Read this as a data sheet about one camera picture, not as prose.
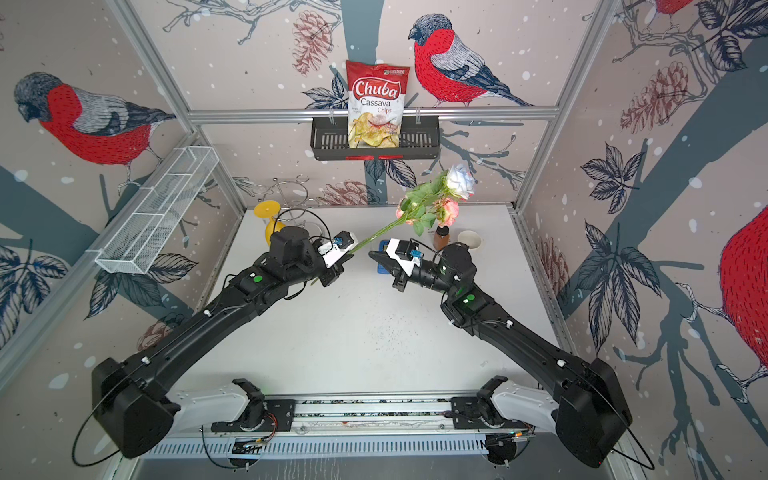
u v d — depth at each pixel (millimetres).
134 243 713
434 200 674
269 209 868
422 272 594
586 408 387
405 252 534
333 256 643
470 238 988
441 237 1010
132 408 372
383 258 622
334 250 622
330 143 941
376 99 835
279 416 729
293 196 1252
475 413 728
